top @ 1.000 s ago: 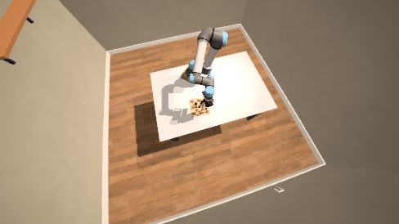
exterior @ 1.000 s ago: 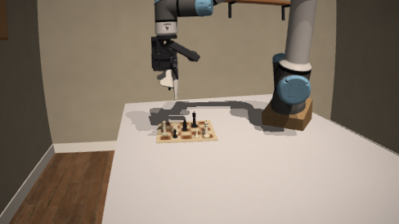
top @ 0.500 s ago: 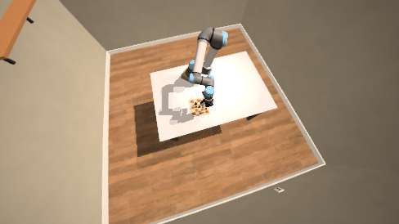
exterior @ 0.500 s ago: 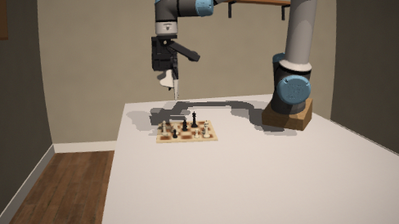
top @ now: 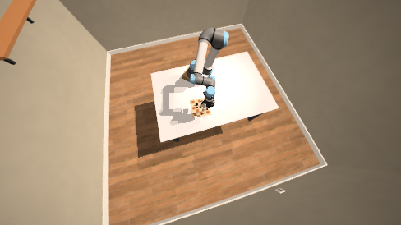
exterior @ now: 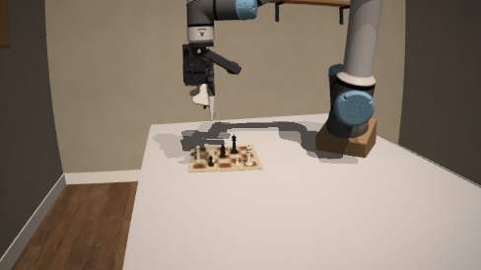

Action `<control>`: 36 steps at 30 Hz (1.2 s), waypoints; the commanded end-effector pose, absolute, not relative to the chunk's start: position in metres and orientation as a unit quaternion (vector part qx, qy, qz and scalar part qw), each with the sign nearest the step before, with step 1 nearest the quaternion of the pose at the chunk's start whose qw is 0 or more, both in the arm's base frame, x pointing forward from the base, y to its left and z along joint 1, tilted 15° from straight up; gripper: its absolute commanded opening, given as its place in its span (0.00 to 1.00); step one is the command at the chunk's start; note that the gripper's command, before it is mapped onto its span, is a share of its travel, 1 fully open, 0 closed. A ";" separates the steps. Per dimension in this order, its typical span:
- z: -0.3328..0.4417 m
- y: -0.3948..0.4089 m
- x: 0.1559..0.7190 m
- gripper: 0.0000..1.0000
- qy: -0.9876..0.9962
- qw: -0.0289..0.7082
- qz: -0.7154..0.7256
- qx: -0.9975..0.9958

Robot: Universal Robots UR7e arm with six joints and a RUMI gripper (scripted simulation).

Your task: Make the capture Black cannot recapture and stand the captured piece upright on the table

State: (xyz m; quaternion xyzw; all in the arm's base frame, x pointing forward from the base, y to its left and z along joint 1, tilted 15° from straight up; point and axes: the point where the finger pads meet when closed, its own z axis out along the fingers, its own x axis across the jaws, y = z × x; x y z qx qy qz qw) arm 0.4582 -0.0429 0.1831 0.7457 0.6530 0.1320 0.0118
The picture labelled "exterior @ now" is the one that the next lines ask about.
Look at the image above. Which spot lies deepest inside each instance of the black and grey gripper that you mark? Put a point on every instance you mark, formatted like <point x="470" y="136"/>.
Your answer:
<point x="197" y="72"/>

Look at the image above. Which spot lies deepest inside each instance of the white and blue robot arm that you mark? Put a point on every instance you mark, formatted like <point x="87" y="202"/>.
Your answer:
<point x="354" y="84"/>

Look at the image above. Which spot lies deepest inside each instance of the brown and tan chessboard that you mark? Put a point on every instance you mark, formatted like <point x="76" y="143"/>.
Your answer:
<point x="223" y="164"/>

